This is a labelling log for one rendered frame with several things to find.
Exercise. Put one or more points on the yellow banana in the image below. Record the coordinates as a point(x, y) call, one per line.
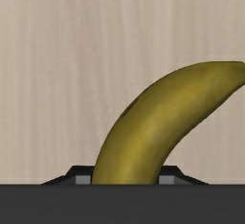
point(159, 122)

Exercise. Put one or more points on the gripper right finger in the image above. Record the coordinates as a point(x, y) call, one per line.
point(172, 176)

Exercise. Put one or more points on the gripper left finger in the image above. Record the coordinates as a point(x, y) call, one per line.
point(77, 176)

